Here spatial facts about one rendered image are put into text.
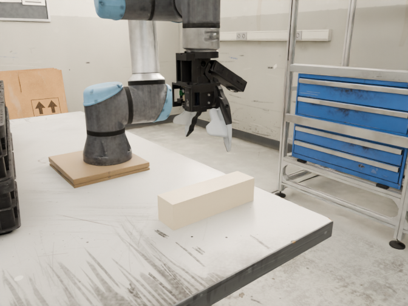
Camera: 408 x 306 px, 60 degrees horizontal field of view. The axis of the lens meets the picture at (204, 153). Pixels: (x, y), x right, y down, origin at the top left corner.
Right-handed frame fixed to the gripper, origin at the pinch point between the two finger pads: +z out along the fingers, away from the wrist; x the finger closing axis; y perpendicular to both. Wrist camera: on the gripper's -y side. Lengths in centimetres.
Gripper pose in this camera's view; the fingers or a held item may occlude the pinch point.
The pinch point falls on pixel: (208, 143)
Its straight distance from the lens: 78.6
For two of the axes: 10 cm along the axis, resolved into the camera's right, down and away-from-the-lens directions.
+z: 0.0, 9.5, 3.1
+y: -7.9, 1.9, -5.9
